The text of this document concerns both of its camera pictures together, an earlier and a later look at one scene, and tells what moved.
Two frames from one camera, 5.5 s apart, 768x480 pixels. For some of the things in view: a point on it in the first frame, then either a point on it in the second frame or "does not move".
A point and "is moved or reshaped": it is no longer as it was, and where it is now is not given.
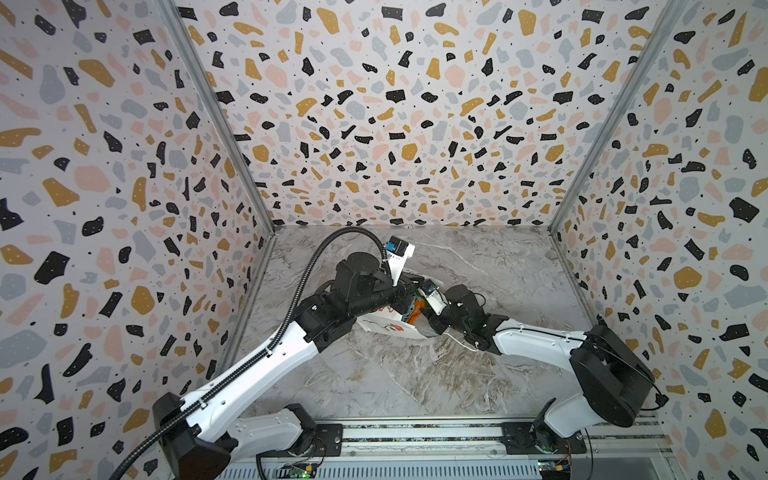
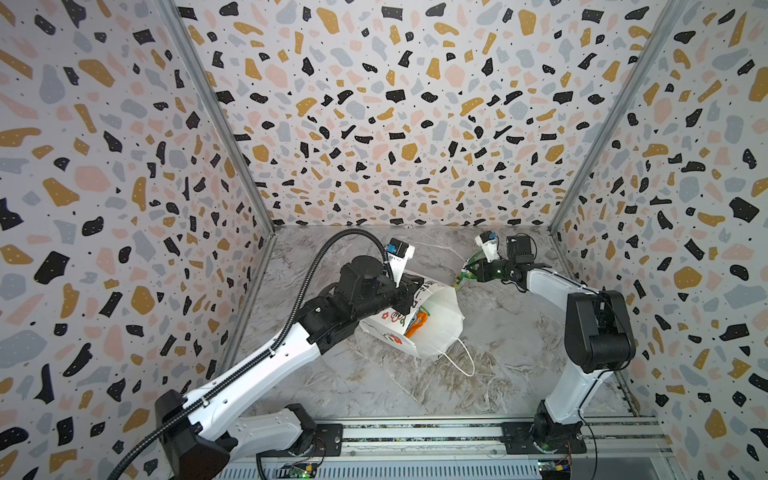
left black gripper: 405,288 does not move
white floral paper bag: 389,319 is moved or reshaped
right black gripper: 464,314 to 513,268
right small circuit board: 550,469 does not move
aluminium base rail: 470,450 does not move
